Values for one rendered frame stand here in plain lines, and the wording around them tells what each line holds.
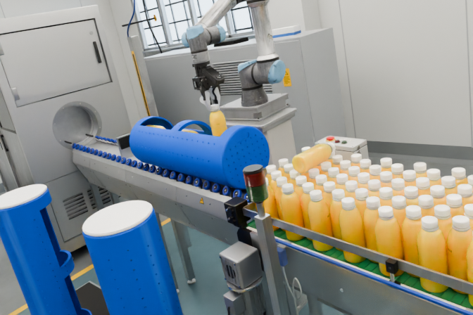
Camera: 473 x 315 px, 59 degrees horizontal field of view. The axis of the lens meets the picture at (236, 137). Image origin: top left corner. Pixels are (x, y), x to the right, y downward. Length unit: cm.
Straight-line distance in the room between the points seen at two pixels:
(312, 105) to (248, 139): 164
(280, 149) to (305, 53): 128
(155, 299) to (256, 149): 75
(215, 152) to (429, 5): 286
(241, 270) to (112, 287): 50
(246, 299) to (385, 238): 65
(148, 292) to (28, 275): 89
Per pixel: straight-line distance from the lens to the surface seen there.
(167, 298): 185
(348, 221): 134
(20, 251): 244
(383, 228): 127
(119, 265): 171
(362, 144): 183
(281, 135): 228
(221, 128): 186
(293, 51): 336
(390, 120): 457
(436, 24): 422
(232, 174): 183
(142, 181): 258
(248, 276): 164
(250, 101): 224
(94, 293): 311
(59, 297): 256
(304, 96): 340
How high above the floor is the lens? 170
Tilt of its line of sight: 16 degrees down
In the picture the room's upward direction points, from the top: 12 degrees counter-clockwise
